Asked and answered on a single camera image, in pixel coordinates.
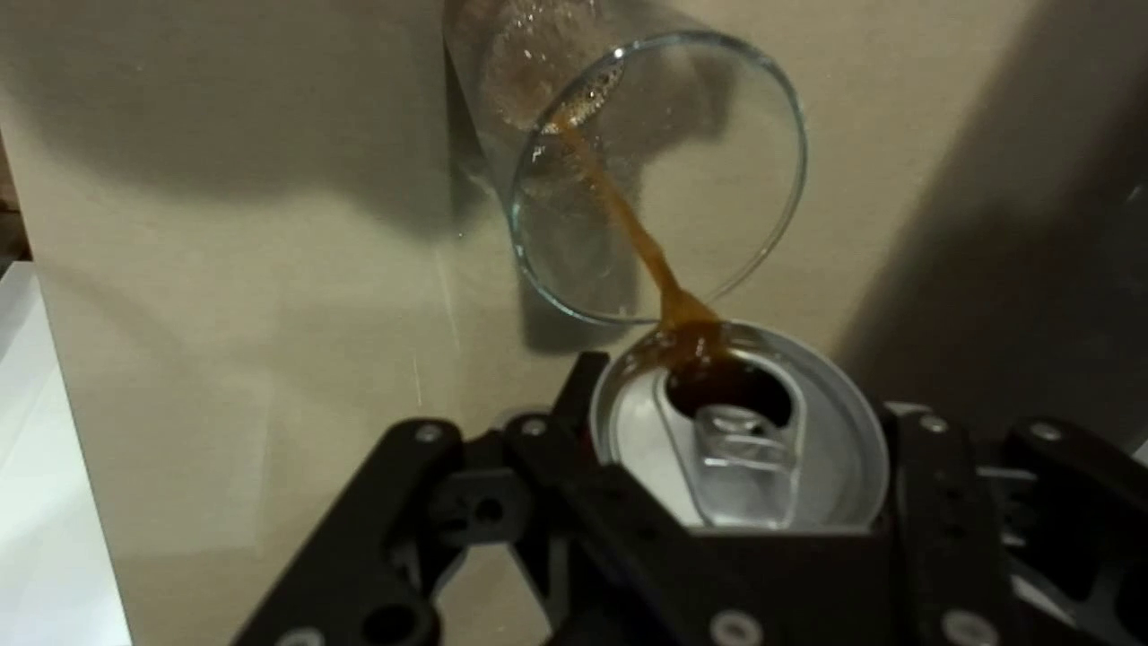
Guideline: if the small dark cup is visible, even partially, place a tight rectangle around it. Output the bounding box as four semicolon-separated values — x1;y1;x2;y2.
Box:
480;0;781;416

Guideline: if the white orange drink can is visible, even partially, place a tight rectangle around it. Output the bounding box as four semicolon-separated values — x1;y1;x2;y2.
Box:
583;321;898;540

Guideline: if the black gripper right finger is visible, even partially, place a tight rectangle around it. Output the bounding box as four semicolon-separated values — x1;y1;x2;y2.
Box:
887;407;1148;646

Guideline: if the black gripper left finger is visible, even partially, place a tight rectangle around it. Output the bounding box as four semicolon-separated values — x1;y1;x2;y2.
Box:
228;347;766;646

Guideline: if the tall clear glass cup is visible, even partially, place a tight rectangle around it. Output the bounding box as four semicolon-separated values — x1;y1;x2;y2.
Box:
441;0;810;335

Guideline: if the white drawer front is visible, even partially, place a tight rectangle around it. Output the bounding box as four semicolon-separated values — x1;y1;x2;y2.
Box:
0;262;137;646

